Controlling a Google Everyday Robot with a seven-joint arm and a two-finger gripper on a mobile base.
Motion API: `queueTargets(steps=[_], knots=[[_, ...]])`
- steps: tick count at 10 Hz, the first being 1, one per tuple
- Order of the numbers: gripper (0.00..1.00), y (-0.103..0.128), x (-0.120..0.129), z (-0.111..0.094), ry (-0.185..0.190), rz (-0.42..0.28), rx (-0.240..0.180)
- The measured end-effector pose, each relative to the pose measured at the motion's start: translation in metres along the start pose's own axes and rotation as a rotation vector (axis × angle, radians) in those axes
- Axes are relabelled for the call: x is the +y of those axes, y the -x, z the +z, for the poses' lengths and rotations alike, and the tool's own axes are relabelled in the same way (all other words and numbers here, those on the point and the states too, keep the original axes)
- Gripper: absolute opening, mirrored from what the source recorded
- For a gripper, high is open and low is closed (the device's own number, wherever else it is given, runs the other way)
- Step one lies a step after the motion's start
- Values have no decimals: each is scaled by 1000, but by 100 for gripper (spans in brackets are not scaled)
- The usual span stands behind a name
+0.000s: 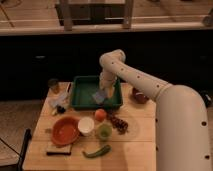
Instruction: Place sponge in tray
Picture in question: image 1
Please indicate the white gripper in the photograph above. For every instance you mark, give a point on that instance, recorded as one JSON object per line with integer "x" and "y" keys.
{"x": 107, "y": 80}

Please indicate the grey-blue sponge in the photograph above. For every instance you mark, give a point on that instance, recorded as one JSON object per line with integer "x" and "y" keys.
{"x": 99, "y": 96}

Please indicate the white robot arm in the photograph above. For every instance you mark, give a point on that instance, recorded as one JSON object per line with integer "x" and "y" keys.
{"x": 182, "y": 134}

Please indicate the green plastic tray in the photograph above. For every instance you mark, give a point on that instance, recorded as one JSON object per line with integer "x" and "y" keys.
{"x": 85, "y": 86}

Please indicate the dark rectangular sponge block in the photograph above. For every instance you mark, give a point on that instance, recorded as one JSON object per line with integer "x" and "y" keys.
{"x": 52, "y": 149}

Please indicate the orange fruit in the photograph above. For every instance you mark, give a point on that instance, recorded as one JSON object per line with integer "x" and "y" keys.
{"x": 100, "y": 115}

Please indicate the red apple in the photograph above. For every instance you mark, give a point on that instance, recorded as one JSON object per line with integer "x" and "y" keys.
{"x": 139, "y": 96}

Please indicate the dark grape bunch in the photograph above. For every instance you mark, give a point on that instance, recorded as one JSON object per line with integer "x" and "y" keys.
{"x": 120, "y": 125}

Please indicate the white cup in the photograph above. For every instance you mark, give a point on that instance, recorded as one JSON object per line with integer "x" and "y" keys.
{"x": 86, "y": 126}

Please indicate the green cup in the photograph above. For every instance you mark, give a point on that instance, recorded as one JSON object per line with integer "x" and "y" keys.
{"x": 103, "y": 132}

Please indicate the crumpled plastic bag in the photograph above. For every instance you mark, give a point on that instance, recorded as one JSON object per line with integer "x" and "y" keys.
{"x": 60, "y": 100}

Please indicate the glass jar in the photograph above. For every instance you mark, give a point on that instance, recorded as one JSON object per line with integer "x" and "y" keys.
{"x": 53, "y": 84}

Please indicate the green chili pepper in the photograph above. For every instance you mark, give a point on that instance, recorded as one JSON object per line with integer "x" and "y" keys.
{"x": 102, "y": 151}

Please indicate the orange bowl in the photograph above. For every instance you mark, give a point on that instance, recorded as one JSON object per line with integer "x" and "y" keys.
{"x": 65, "y": 131}

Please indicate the dark blue device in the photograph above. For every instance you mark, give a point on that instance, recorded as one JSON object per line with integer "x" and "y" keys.
{"x": 206, "y": 98}

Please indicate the wooden chair frame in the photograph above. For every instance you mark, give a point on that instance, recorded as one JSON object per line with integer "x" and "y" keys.
{"x": 97, "y": 15}

